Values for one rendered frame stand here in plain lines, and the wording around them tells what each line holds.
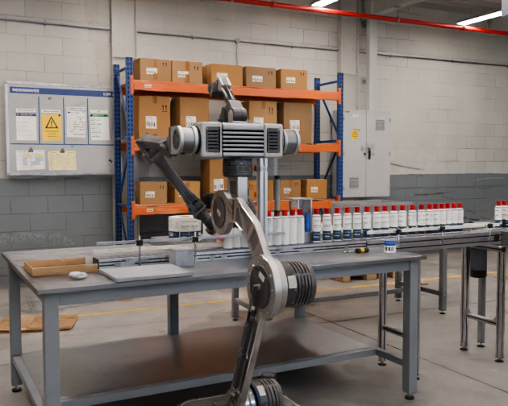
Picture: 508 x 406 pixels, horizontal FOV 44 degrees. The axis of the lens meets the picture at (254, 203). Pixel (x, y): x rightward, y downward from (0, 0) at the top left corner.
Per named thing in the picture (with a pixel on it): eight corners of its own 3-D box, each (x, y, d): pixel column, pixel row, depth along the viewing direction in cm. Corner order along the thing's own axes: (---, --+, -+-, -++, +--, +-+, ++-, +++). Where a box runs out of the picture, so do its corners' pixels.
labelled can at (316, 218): (317, 242, 382) (317, 208, 381) (322, 242, 378) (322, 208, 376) (310, 242, 380) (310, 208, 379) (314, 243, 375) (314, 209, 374)
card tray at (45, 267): (85, 264, 329) (85, 256, 328) (97, 271, 306) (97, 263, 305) (23, 269, 315) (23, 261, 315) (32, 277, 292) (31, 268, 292)
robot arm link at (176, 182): (143, 155, 321) (159, 142, 325) (139, 155, 326) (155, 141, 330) (193, 217, 338) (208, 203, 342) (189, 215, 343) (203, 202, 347)
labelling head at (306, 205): (302, 239, 393) (302, 197, 391) (314, 241, 381) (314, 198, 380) (283, 240, 386) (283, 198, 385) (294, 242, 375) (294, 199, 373)
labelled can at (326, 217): (327, 241, 386) (327, 207, 385) (332, 242, 381) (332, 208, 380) (320, 242, 383) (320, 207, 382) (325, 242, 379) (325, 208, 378)
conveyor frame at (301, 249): (356, 246, 399) (356, 238, 399) (367, 248, 390) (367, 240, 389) (92, 266, 323) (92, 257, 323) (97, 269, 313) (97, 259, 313)
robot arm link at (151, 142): (129, 141, 323) (143, 129, 326) (145, 161, 328) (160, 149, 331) (162, 146, 284) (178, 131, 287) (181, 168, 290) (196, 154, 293)
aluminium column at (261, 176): (264, 258, 349) (263, 135, 345) (268, 259, 345) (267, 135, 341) (256, 258, 347) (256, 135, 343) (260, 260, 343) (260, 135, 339)
